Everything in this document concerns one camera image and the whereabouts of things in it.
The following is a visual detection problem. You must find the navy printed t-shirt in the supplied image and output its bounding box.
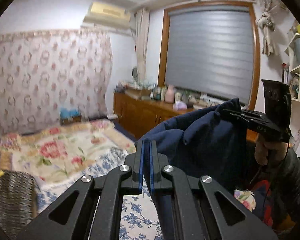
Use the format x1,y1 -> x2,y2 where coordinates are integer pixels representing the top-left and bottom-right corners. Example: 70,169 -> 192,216
135,97 -> 248,240

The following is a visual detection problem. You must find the person's right hand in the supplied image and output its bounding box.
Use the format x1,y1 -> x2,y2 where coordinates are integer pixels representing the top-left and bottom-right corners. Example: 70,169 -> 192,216
255,134 -> 288,166

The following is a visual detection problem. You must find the blue floral white sheet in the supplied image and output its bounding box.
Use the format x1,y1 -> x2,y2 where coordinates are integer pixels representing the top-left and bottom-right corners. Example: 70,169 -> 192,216
26,144 -> 163,239

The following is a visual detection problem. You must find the floral beige bedspread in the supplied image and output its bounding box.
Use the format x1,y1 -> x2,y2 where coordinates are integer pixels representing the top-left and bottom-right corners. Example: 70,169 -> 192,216
0,119 -> 136,183

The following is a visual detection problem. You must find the grey window blind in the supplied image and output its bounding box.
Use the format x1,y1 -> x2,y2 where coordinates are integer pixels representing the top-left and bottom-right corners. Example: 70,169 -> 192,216
165,5 -> 254,105

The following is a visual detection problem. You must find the purple tissue pack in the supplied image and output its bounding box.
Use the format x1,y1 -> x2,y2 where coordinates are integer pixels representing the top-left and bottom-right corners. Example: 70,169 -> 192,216
173,100 -> 187,111

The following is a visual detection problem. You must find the blue item box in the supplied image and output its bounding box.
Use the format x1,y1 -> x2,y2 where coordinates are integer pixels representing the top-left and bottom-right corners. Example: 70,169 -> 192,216
59,108 -> 82,125

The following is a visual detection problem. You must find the wooden sideboard cabinet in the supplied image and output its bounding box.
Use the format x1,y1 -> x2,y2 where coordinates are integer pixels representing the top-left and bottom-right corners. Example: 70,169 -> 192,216
113,91 -> 258,143

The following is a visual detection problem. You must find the pink thermos bottle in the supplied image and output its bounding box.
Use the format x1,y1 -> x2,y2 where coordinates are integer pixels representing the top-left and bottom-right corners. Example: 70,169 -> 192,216
165,85 -> 175,103

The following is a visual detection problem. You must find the cardboard box with clutter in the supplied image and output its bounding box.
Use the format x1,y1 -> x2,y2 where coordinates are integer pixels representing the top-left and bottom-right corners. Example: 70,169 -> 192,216
114,81 -> 151,100

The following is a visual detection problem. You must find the small round fan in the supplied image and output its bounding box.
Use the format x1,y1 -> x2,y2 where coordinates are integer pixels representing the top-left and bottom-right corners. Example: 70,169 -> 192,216
132,67 -> 138,82

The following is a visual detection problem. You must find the circle-patterned sheer curtain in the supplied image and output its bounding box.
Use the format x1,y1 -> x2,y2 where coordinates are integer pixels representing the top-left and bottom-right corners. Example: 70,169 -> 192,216
0,29 -> 113,133

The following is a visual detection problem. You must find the beige tied window curtain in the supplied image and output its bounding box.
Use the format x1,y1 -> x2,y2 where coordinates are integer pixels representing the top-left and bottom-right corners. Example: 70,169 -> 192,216
135,8 -> 149,82

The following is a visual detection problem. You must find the wall air conditioner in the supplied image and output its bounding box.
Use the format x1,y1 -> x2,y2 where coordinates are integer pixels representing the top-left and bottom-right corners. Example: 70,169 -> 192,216
83,2 -> 131,29

